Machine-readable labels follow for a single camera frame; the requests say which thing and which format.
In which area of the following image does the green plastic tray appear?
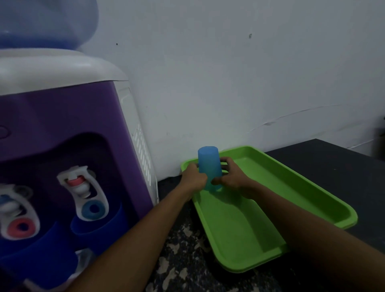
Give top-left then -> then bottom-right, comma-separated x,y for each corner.
180,146 -> 359,274

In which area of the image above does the person's left forearm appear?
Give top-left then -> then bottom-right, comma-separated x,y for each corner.
67,187 -> 199,292

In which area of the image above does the person's left hand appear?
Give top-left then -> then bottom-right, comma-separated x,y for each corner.
180,164 -> 208,201

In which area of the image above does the white tap with blue ring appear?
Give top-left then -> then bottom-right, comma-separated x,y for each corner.
57,166 -> 109,222

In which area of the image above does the light blue plastic cup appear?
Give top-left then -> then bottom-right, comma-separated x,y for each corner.
197,146 -> 223,192

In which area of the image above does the person's right hand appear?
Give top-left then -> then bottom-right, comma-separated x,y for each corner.
211,157 -> 256,199

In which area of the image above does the dark blue plastic cup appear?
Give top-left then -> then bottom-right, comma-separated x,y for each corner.
0,222 -> 79,286
71,203 -> 130,256

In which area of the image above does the black side table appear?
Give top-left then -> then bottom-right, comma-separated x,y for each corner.
373,116 -> 385,157

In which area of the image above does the clear blue water bottle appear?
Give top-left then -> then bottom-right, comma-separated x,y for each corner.
0,0 -> 99,51

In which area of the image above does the purple white water dispenser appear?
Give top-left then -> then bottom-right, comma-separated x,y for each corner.
0,48 -> 159,292

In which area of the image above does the white tap with red ring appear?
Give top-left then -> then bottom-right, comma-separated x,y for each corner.
0,184 -> 41,241

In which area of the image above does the person's right forearm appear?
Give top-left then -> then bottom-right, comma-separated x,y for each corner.
246,183 -> 385,292

